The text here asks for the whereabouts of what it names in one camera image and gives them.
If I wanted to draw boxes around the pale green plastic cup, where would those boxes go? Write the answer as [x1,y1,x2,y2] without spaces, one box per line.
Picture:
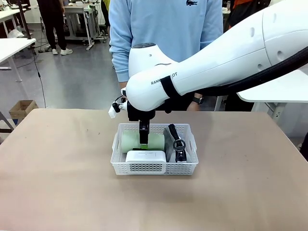
[121,131,165,154]

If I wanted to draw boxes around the person's left hand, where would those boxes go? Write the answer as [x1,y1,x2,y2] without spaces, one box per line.
[186,102,201,112]

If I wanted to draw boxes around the thin black floor cable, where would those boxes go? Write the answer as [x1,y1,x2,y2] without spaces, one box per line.
[30,46,47,109]

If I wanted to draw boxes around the light blue sweater torso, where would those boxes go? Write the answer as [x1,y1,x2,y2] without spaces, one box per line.
[108,0,224,83]

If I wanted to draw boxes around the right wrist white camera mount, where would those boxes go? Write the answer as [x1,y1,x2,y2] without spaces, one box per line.
[108,88,128,120]

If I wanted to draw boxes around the grey background workbench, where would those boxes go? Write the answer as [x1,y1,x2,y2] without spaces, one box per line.
[63,3,101,51]

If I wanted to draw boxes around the black pole stand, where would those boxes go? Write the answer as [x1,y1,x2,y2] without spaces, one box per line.
[18,0,34,40]

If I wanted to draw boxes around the white plastic bag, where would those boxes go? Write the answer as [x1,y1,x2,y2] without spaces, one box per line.
[8,28,25,39]

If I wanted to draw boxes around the white perforated plastic basket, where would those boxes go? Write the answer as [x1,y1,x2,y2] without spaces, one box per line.
[110,123,200,177]

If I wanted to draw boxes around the open cardboard floor box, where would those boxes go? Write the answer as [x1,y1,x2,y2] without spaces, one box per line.
[9,100,39,121]

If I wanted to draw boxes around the small white background desk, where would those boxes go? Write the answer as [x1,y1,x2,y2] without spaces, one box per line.
[0,8,22,33]

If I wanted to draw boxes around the white rectangular box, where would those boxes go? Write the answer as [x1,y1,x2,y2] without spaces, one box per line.
[125,150,167,165]

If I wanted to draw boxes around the person's right forearm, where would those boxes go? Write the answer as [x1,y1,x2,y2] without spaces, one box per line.
[109,48,131,90]

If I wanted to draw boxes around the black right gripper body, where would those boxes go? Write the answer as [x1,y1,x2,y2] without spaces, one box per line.
[127,101,156,122]

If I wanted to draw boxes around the background person in black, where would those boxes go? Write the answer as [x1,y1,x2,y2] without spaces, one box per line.
[37,0,74,56]

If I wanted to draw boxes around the large white side table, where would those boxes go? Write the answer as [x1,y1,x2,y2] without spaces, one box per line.
[213,69,308,145]

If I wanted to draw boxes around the white table with rounded corner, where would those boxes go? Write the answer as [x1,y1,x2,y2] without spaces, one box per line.
[0,38,37,83]

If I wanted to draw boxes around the black trousers of person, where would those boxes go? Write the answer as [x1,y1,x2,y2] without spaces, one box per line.
[154,92,201,112]

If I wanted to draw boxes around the background person in orange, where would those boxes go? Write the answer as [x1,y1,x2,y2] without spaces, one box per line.
[227,0,267,27]

